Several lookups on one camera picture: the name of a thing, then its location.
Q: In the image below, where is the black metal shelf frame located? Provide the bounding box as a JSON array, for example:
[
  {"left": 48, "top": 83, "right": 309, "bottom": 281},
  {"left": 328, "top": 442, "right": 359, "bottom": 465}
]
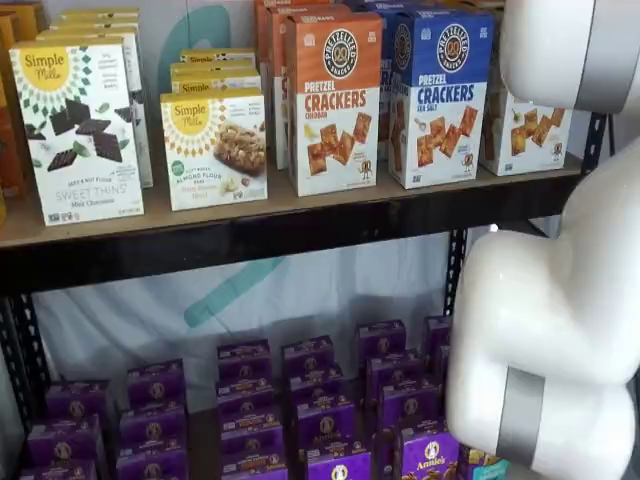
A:
[{"left": 0, "top": 112, "right": 609, "bottom": 480}]

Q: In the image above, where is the plain orange snack box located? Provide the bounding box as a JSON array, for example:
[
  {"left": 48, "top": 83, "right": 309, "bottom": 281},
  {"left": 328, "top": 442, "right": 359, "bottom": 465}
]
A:
[
  {"left": 0, "top": 13, "right": 32, "bottom": 202},
  {"left": 0, "top": 1, "right": 47, "bottom": 45}
]

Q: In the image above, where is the white banner teal logo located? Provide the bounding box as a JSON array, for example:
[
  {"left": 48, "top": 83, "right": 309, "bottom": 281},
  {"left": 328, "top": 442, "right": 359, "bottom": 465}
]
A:
[{"left": 29, "top": 0, "right": 454, "bottom": 396}]

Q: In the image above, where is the white pretzel crackers box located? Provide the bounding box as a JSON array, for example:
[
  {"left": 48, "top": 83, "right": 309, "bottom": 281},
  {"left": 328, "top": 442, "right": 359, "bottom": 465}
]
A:
[{"left": 478, "top": 9, "right": 574, "bottom": 178}]

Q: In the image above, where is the purple Annie's box teal label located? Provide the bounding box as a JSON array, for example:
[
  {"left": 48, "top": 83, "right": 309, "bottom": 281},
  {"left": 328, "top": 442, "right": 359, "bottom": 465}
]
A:
[
  {"left": 423, "top": 314, "right": 455, "bottom": 359},
  {"left": 457, "top": 441, "right": 511, "bottom": 480}
]

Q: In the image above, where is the Simple Mills Sweet Thins box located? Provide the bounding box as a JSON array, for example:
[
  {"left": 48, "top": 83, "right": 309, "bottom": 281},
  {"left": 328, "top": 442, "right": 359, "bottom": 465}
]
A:
[
  {"left": 35, "top": 28, "right": 155, "bottom": 190},
  {"left": 54, "top": 12, "right": 141, "bottom": 24},
  {"left": 8, "top": 36, "right": 147, "bottom": 228},
  {"left": 48, "top": 19, "right": 141, "bottom": 33}
]

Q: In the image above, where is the orange pretzel crackers box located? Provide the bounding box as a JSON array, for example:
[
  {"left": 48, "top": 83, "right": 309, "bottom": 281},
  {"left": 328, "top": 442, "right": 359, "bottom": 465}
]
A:
[
  {"left": 285, "top": 10, "right": 385, "bottom": 198},
  {"left": 266, "top": 4, "right": 352, "bottom": 171},
  {"left": 253, "top": 0, "right": 321, "bottom": 149}
]

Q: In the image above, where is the Simple Mills almond bars box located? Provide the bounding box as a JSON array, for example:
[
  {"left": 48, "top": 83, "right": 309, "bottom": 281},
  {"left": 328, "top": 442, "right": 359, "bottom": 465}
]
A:
[
  {"left": 159, "top": 91, "right": 269, "bottom": 213},
  {"left": 169, "top": 74, "right": 263, "bottom": 97},
  {"left": 170, "top": 61, "right": 262, "bottom": 79},
  {"left": 179, "top": 48, "right": 257, "bottom": 66}
]

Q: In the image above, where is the purple Annie's snack box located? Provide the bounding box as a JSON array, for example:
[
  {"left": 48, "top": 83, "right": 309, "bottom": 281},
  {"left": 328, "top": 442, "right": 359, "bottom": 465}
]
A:
[
  {"left": 18, "top": 458, "right": 100, "bottom": 480},
  {"left": 26, "top": 413, "right": 105, "bottom": 470},
  {"left": 124, "top": 357, "right": 188, "bottom": 407},
  {"left": 118, "top": 402, "right": 188, "bottom": 447},
  {"left": 44, "top": 379, "right": 115, "bottom": 427},
  {"left": 114, "top": 443, "right": 191, "bottom": 480}
]

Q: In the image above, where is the wooden shelf board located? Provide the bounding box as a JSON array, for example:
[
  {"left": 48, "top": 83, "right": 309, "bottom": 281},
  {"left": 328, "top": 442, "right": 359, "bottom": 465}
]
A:
[
  {"left": 0, "top": 151, "right": 585, "bottom": 250},
  {"left": 14, "top": 349, "right": 451, "bottom": 480}
]

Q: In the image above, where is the purple Annie's box brown print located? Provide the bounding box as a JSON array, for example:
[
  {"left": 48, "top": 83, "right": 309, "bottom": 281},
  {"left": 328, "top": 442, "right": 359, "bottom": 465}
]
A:
[
  {"left": 365, "top": 351, "right": 425, "bottom": 397},
  {"left": 376, "top": 381, "right": 443, "bottom": 435},
  {"left": 356, "top": 320, "right": 407, "bottom": 362},
  {"left": 393, "top": 426, "right": 462, "bottom": 480}
]

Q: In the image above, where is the purple Annie's box orange label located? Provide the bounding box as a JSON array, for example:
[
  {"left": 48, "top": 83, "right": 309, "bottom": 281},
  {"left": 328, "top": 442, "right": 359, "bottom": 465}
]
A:
[
  {"left": 218, "top": 413, "right": 285, "bottom": 461},
  {"left": 287, "top": 363, "right": 347, "bottom": 407},
  {"left": 304, "top": 446, "right": 373, "bottom": 480},
  {"left": 216, "top": 339, "right": 273, "bottom": 382},
  {"left": 221, "top": 455, "right": 291, "bottom": 480},
  {"left": 294, "top": 398, "right": 358, "bottom": 452},
  {"left": 281, "top": 334, "right": 336, "bottom": 377},
  {"left": 214, "top": 377, "right": 277, "bottom": 419}
]

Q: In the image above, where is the blue pretzel crackers box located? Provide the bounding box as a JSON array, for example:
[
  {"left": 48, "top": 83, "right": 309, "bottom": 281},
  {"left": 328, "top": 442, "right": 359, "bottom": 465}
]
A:
[
  {"left": 375, "top": 3, "right": 416, "bottom": 162},
  {"left": 386, "top": 8, "right": 495, "bottom": 191},
  {"left": 343, "top": 0, "right": 407, "bottom": 14}
]

